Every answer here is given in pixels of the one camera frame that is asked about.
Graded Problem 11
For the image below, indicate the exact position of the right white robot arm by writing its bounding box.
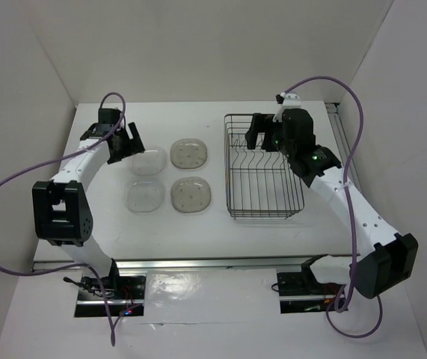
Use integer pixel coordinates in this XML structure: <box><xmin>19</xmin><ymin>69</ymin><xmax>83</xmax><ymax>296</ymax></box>
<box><xmin>245</xmin><ymin>108</ymin><xmax>419</xmax><ymax>299</ymax></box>

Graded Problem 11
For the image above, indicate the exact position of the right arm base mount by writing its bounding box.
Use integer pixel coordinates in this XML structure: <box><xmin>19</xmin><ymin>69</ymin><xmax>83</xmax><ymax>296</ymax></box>
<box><xmin>271</xmin><ymin>272</ymin><xmax>341</xmax><ymax>314</ymax></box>

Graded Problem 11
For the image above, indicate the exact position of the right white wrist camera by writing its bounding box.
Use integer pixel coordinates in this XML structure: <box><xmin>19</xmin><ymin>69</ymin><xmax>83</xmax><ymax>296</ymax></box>
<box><xmin>273</xmin><ymin>92</ymin><xmax>302</xmax><ymax>122</ymax></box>

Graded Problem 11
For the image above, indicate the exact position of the wire dish rack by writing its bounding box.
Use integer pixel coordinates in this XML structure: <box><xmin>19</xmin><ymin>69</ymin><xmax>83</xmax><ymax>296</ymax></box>
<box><xmin>224</xmin><ymin>114</ymin><xmax>304</xmax><ymax>221</ymax></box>

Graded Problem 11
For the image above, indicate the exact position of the clear plate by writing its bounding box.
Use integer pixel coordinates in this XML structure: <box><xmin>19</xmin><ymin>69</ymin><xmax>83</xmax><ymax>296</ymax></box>
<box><xmin>125</xmin><ymin>179</ymin><xmax>165</xmax><ymax>213</ymax></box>
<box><xmin>130</xmin><ymin>147</ymin><xmax>167</xmax><ymax>176</ymax></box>

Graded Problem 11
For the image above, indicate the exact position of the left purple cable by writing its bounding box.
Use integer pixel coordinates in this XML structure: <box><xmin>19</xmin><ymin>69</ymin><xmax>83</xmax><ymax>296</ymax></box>
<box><xmin>0</xmin><ymin>91</ymin><xmax>128</xmax><ymax>347</ymax></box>

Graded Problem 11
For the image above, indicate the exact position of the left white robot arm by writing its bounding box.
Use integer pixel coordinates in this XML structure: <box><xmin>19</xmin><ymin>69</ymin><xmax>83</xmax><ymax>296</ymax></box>
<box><xmin>32</xmin><ymin>108</ymin><xmax>145</xmax><ymax>298</ymax></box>

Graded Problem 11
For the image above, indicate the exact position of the front aluminium rail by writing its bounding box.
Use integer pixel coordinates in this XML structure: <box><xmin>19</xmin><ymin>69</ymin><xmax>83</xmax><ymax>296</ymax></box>
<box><xmin>31</xmin><ymin>254</ymin><xmax>366</xmax><ymax>273</ymax></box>

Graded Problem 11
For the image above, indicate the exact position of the smoky plate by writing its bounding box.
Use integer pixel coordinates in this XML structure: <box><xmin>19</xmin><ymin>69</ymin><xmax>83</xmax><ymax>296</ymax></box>
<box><xmin>170</xmin><ymin>138</ymin><xmax>208</xmax><ymax>170</ymax></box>
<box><xmin>171</xmin><ymin>177</ymin><xmax>212</xmax><ymax>214</ymax></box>

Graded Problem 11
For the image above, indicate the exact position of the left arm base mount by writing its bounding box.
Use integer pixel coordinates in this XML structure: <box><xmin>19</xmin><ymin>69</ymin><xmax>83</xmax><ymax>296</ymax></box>
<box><xmin>63</xmin><ymin>274</ymin><xmax>147</xmax><ymax>318</ymax></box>

